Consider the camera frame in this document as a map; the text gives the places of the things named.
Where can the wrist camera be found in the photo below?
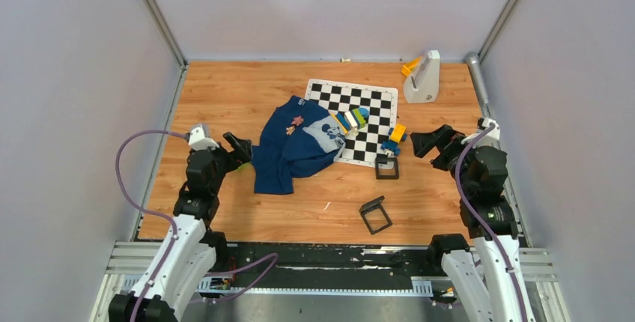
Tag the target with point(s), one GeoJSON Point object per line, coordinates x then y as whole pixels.
{"type": "Point", "coordinates": [199, 138]}
{"type": "Point", "coordinates": [487, 134]}

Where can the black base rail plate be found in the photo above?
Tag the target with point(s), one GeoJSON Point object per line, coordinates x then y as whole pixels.
{"type": "Point", "coordinates": [330, 267]}

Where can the red leaf brooch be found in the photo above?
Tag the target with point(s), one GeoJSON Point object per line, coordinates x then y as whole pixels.
{"type": "Point", "coordinates": [296, 122]}

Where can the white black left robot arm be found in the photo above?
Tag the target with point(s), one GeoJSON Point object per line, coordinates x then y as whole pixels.
{"type": "Point", "coordinates": [190, 248]}

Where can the green toy block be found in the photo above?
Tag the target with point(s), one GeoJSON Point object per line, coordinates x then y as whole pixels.
{"type": "Point", "coordinates": [243, 166]}

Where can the white wedge stand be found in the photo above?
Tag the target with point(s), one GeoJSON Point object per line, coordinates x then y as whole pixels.
{"type": "Point", "coordinates": [423, 85]}

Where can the blue t-shirt garment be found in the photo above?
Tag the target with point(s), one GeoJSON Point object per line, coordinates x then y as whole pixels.
{"type": "Point", "coordinates": [314, 146]}

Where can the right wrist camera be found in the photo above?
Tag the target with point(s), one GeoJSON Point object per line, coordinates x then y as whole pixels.
{"type": "Point", "coordinates": [487, 134]}

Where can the yellow blue toy car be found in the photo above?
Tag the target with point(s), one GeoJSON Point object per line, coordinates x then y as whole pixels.
{"type": "Point", "coordinates": [396, 135]}

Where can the black white chessboard mat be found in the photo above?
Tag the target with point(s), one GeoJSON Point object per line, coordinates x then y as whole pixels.
{"type": "Point", "coordinates": [382, 103]}

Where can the stacked coloured toy blocks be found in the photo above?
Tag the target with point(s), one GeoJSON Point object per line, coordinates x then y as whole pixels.
{"type": "Point", "coordinates": [352, 121]}

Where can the open black display box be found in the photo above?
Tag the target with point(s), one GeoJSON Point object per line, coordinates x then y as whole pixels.
{"type": "Point", "coordinates": [374, 216]}

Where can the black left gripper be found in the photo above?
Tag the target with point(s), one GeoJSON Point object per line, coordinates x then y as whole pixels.
{"type": "Point", "coordinates": [240, 155]}

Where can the grey corner pipe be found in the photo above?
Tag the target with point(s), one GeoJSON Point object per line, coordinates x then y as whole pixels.
{"type": "Point", "coordinates": [474, 66]}

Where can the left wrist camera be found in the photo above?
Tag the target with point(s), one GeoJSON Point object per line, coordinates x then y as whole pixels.
{"type": "Point", "coordinates": [199, 138]}

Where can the orange plastic piece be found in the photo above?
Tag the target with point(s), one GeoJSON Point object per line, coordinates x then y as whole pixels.
{"type": "Point", "coordinates": [408, 68]}

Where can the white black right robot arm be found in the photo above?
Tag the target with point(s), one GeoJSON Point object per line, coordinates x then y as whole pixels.
{"type": "Point", "coordinates": [485, 270]}

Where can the black square display box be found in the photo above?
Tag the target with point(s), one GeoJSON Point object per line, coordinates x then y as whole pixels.
{"type": "Point", "coordinates": [386, 168]}

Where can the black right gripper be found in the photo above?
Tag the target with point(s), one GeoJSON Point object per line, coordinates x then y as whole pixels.
{"type": "Point", "coordinates": [444, 138]}

